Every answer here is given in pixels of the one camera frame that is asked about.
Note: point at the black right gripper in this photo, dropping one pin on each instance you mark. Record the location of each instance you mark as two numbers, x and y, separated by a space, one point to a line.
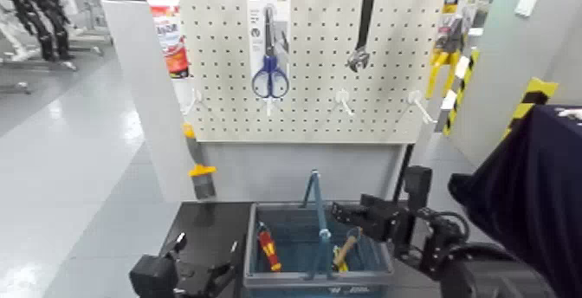
384 220

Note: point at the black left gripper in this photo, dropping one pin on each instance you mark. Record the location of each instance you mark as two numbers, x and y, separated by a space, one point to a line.
197 284

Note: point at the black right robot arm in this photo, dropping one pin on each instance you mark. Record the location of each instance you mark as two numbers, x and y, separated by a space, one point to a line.
477 272

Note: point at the teal crate with grey rim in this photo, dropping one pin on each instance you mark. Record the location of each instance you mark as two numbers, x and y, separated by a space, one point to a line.
282 278

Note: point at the red yellow screwdriver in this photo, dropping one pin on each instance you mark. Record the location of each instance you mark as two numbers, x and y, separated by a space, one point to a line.
269 249

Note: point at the grey display stand panel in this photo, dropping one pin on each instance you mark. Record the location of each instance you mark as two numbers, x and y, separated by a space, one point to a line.
273 172

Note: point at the orange grey paint brush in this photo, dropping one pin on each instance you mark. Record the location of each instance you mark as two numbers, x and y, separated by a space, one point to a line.
196 154

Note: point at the white pegboard hook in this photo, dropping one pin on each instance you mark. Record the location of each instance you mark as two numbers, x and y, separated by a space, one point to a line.
196 97
268 106
342 98
418 102

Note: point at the beige pegboard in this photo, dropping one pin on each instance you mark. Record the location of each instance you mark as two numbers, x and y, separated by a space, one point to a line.
318 54

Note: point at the dark navy cloth cover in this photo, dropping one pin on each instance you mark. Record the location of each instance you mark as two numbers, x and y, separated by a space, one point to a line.
536 190

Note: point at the black adjustable wrench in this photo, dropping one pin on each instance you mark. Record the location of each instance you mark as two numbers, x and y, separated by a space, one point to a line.
364 22

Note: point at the white scissors package card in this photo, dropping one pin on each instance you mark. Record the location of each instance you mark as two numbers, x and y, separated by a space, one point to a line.
254 27

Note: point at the red white sealant tube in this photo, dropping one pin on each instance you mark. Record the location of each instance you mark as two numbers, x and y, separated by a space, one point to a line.
170 36

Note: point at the small white object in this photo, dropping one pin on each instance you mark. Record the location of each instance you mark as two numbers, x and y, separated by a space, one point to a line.
573 114

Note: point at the black humanoid robot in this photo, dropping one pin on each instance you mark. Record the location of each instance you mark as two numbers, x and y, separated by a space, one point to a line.
45 13

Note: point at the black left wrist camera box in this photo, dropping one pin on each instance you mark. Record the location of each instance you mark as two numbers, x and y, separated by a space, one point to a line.
152 276

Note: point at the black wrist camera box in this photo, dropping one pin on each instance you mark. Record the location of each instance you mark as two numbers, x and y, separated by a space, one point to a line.
417 186
152 276

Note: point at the black stand post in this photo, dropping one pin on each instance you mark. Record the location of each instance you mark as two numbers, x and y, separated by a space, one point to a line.
404 172

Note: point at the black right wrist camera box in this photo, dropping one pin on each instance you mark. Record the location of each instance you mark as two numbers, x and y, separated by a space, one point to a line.
417 186

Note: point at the tall yellow black hazard post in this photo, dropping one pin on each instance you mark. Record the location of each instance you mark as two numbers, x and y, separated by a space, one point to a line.
461 86

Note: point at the short yellow black hazard post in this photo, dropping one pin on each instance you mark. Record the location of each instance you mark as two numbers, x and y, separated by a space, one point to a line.
536 90

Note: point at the white wall plate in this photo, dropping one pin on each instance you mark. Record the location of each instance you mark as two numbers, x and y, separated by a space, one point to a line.
527 3

